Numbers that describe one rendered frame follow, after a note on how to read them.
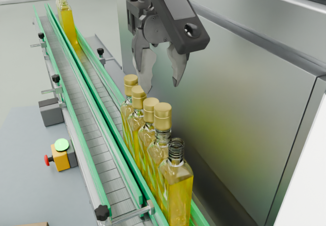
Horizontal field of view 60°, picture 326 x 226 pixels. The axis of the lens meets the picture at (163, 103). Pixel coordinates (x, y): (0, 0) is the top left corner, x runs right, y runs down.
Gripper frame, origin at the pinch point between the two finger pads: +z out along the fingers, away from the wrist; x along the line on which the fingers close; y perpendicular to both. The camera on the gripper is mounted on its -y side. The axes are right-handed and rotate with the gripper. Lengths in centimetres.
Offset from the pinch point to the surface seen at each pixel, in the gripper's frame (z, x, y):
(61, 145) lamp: 38, 20, 37
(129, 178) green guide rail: 26.7, 6.5, 4.9
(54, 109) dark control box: 40, 19, 63
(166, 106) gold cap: 4.6, -0.6, -0.1
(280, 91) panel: -4.0, -12.0, -15.1
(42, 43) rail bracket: 27, 17, 101
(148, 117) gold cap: 9.8, 1.3, 4.6
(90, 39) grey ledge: 35, -10, 118
